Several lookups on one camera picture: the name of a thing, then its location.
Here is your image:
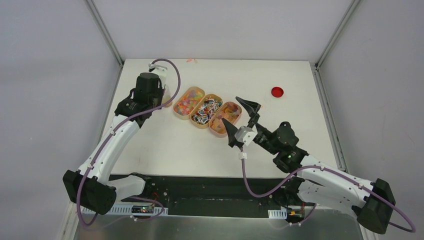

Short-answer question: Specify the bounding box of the tray of lollipop candies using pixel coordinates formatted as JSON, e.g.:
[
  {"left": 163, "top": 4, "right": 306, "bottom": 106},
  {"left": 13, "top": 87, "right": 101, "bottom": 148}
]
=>
[{"left": 189, "top": 93, "right": 224, "bottom": 129}]

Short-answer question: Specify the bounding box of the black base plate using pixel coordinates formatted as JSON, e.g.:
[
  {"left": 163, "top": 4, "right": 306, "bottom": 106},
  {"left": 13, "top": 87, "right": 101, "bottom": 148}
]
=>
[{"left": 138, "top": 175, "right": 313, "bottom": 218}]

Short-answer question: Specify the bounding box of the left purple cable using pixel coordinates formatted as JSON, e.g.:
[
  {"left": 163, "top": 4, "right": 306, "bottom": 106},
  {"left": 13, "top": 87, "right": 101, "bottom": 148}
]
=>
[{"left": 76, "top": 58, "right": 182, "bottom": 228}]

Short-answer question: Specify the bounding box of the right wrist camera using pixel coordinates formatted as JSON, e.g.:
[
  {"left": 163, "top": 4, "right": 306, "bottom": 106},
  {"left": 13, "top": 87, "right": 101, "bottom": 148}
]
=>
[{"left": 234, "top": 126, "right": 258, "bottom": 147}]

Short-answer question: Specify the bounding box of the clear plastic jar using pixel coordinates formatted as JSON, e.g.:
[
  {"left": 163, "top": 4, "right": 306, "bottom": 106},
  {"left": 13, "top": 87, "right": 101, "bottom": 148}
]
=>
[{"left": 162, "top": 84, "right": 173, "bottom": 108}]

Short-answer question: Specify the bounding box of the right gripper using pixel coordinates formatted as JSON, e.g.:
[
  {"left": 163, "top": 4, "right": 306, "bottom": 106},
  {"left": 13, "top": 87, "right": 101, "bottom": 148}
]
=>
[{"left": 221, "top": 96, "right": 279, "bottom": 156}]

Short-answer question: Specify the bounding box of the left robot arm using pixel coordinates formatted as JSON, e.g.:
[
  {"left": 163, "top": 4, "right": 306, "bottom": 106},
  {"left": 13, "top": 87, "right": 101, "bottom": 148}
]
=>
[{"left": 62, "top": 70, "right": 167, "bottom": 215}]

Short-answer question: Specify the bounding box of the spilled candy at table edge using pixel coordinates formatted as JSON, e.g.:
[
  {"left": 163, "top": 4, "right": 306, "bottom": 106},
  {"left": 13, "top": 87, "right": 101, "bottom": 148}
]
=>
[{"left": 186, "top": 58, "right": 198, "bottom": 64}]

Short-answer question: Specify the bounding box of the red jar lid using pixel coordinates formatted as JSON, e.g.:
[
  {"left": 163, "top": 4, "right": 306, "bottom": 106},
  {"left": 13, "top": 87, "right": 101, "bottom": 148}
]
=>
[{"left": 271, "top": 86, "right": 284, "bottom": 98}]

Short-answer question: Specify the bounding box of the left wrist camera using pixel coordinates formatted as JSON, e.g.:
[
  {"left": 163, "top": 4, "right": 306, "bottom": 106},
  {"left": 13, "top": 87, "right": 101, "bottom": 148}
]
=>
[{"left": 149, "top": 62, "right": 168, "bottom": 88}]

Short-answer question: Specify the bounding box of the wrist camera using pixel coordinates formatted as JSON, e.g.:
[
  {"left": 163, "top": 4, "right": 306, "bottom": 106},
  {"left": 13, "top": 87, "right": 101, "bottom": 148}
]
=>
[
  {"left": 149, "top": 62, "right": 168, "bottom": 88},
  {"left": 234, "top": 126, "right": 258, "bottom": 147}
]

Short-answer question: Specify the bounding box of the tray of gummy candies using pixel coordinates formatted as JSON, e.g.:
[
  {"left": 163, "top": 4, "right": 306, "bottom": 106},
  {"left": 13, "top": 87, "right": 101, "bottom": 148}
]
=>
[{"left": 172, "top": 86, "right": 206, "bottom": 120}]

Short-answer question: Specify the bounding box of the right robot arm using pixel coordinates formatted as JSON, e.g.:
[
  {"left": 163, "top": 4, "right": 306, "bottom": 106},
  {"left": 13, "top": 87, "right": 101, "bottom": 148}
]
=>
[{"left": 222, "top": 96, "right": 396, "bottom": 235}]

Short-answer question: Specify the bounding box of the tray of popsicle candies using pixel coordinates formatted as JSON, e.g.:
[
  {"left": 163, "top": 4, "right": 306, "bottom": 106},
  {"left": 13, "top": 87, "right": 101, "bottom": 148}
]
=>
[{"left": 208, "top": 101, "right": 242, "bottom": 138}]

